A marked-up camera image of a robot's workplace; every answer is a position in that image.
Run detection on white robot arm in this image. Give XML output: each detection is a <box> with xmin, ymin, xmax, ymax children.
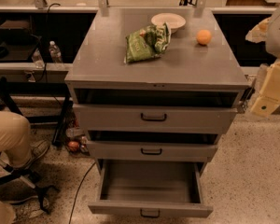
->
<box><xmin>245</xmin><ymin>6</ymin><xmax>280</xmax><ymax>118</ymax></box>

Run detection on grey sneaker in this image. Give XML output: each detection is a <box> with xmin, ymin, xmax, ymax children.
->
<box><xmin>22</xmin><ymin>140</ymin><xmax>49</xmax><ymax>169</ymax></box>

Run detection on grey drawer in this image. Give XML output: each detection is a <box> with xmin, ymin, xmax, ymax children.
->
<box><xmin>73</xmin><ymin>105</ymin><xmax>237</xmax><ymax>134</ymax></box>
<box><xmin>89</xmin><ymin>160</ymin><xmax>213</xmax><ymax>218</ymax></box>
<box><xmin>87</xmin><ymin>141</ymin><xmax>217</xmax><ymax>162</ymax></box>

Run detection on clear water bottle right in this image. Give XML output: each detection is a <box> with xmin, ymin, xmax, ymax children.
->
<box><xmin>49</xmin><ymin>41</ymin><xmax>63</xmax><ymax>63</ymax></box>

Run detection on black table leg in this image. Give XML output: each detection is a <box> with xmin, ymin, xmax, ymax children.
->
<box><xmin>51</xmin><ymin>94</ymin><xmax>73</xmax><ymax>147</ymax></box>

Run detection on grey bottom drawer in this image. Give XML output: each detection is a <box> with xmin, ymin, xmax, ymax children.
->
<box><xmin>89</xmin><ymin>160</ymin><xmax>213</xmax><ymax>218</ymax></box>

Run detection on grey drawer cabinet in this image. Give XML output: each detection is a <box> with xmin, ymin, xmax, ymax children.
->
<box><xmin>64</xmin><ymin>7</ymin><xmax>250</xmax><ymax>175</ymax></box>

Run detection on grey top drawer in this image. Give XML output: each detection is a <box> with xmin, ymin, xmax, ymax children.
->
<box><xmin>73</xmin><ymin>105</ymin><xmax>237</xmax><ymax>134</ymax></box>

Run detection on red apple on floor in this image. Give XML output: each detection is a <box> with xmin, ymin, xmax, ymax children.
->
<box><xmin>67</xmin><ymin>141</ymin><xmax>79</xmax><ymax>152</ymax></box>

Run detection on green chip bag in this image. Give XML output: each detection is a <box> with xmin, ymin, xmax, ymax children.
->
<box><xmin>124</xmin><ymin>22</ymin><xmax>171</xmax><ymax>63</ymax></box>

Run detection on clear water bottle left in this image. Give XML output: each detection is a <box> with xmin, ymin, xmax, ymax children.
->
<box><xmin>32</xmin><ymin>49</ymin><xmax>45</xmax><ymax>69</ymax></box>

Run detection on orange fruit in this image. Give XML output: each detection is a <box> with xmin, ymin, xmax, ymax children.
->
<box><xmin>196</xmin><ymin>30</ymin><xmax>212</xmax><ymax>46</ymax></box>

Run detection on person's leg beige trousers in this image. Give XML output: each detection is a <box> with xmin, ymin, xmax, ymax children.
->
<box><xmin>0</xmin><ymin>111</ymin><xmax>32</xmax><ymax>168</ymax></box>

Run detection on white bowl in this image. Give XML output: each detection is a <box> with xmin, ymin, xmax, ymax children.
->
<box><xmin>151</xmin><ymin>13</ymin><xmax>186</xmax><ymax>34</ymax></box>

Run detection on black hanging cable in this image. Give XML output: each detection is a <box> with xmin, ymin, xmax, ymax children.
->
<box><xmin>34</xmin><ymin>2</ymin><xmax>62</xmax><ymax>82</ymax></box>

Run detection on clear water bottle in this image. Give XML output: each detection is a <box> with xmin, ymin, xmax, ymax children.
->
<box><xmin>49</xmin><ymin>41</ymin><xmax>63</xmax><ymax>63</ymax></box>
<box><xmin>32</xmin><ymin>49</ymin><xmax>45</xmax><ymax>69</ymax></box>

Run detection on grey middle drawer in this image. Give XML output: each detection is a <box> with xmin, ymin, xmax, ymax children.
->
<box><xmin>87</xmin><ymin>141</ymin><xmax>217</xmax><ymax>162</ymax></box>

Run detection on black floor cable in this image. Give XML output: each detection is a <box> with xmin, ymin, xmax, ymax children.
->
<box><xmin>68</xmin><ymin>161</ymin><xmax>97</xmax><ymax>224</ymax></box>

